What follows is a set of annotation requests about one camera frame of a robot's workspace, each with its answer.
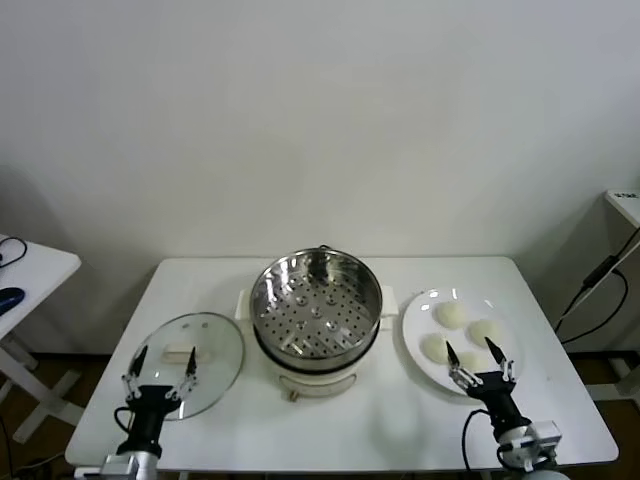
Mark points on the white steamed baozi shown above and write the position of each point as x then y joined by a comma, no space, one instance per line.
452,316
481,331
469,361
433,347

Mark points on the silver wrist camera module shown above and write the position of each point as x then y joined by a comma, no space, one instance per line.
547,432
117,462

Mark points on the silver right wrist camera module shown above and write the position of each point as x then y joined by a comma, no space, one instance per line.
547,432

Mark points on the white round plate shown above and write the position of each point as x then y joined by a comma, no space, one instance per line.
425,310

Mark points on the blue computer mouse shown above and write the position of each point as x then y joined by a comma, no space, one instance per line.
10,297

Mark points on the steel steamer pot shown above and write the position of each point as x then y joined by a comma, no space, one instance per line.
320,382

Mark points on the white folding side table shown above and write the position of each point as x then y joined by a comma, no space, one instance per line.
45,265

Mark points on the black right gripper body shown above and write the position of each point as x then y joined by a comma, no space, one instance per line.
495,392

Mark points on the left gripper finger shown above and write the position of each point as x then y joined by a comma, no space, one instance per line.
190,372
134,375

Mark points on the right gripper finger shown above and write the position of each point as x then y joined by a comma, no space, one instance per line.
504,367
457,370

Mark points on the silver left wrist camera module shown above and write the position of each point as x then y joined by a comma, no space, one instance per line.
117,462

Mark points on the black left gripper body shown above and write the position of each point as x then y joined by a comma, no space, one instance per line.
149,400

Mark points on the stainless steel steamer basket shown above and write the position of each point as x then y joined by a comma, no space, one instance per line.
320,320

